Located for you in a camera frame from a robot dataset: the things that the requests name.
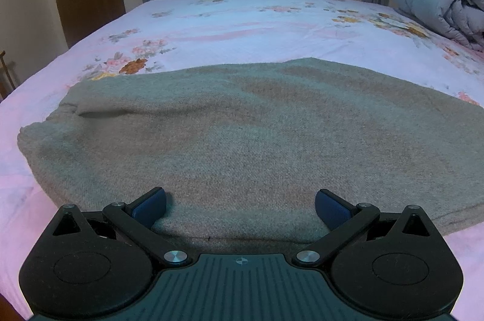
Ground grey fleece pants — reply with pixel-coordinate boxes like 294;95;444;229
17;58;483;251

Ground wooden chair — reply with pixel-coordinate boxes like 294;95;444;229
0;51;16;100

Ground pink floral bed sheet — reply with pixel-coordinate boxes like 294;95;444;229
1;0;483;318

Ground rolled grey quilt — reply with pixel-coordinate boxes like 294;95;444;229
393;0;483;51

